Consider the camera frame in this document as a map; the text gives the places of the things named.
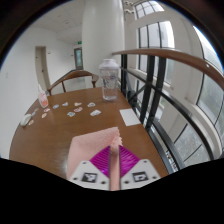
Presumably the white side door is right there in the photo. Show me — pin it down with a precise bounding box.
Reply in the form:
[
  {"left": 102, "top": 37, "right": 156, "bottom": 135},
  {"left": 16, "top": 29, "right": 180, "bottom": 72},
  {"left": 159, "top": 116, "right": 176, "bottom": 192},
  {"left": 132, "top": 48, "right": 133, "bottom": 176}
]
[{"left": 34, "top": 45, "right": 51, "bottom": 91}]

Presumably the arched black-framed window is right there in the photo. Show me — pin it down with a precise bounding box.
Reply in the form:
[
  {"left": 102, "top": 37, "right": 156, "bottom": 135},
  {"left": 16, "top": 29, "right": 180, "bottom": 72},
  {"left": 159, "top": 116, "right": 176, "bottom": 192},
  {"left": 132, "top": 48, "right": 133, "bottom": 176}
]
[{"left": 133, "top": 0, "right": 166, "bottom": 19}]

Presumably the clear shaker bottle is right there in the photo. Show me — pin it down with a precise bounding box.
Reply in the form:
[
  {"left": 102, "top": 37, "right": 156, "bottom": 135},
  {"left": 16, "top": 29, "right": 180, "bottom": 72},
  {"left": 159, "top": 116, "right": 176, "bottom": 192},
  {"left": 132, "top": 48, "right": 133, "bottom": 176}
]
[{"left": 98, "top": 58, "right": 120, "bottom": 102}]

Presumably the black railing with wooden handrail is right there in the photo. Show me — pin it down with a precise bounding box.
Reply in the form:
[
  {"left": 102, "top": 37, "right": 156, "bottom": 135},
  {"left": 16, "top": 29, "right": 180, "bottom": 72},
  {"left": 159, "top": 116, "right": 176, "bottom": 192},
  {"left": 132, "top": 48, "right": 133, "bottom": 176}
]
[{"left": 111, "top": 48, "right": 224, "bottom": 175}]

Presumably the brown wooden chair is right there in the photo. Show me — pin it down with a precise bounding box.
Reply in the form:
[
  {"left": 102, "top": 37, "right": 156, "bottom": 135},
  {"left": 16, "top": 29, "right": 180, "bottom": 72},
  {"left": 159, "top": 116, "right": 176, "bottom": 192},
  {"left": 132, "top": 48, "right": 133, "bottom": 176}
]
[{"left": 46, "top": 69, "right": 100, "bottom": 97}]

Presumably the grey double door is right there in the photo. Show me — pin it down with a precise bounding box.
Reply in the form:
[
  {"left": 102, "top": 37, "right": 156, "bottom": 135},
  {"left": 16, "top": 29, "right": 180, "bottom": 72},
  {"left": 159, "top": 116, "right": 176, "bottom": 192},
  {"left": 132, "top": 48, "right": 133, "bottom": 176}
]
[{"left": 73, "top": 47, "right": 84, "bottom": 70}]

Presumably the pink towel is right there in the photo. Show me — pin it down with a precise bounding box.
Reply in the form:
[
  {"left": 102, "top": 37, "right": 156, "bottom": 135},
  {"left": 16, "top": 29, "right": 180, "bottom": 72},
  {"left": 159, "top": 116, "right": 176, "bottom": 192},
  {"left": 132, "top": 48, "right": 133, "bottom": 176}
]
[{"left": 65, "top": 126, "right": 123, "bottom": 192}]

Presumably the white paper card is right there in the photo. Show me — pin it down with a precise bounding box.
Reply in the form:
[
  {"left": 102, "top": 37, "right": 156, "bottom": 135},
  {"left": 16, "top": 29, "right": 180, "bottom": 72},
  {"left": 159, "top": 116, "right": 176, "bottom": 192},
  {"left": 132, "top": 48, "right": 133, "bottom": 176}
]
[{"left": 119, "top": 108, "right": 142, "bottom": 127}]

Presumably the tall black-framed window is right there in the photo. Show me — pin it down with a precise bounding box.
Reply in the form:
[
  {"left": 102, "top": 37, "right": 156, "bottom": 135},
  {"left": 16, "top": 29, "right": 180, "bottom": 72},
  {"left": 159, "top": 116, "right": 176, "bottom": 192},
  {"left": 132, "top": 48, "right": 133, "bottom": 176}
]
[
  {"left": 193, "top": 26, "right": 224, "bottom": 141},
  {"left": 137, "top": 20, "right": 176, "bottom": 84}
]

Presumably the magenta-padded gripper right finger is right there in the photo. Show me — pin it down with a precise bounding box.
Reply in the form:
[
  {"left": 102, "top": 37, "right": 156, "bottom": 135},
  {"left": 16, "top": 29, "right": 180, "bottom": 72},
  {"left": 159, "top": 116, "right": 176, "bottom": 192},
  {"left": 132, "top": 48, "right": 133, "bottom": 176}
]
[{"left": 118, "top": 144, "right": 162, "bottom": 191}]

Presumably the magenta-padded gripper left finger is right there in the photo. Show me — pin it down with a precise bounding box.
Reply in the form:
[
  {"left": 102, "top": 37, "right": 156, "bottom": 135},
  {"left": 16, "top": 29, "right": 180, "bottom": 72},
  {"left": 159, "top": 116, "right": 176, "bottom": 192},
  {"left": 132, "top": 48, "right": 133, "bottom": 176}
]
[{"left": 68, "top": 145, "right": 112, "bottom": 191}]

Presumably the white bottle with orange label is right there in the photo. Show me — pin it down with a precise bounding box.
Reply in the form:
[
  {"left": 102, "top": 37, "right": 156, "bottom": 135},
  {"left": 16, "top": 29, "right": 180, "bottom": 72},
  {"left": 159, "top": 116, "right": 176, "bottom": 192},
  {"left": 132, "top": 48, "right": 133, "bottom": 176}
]
[{"left": 37, "top": 83, "right": 50, "bottom": 109}]

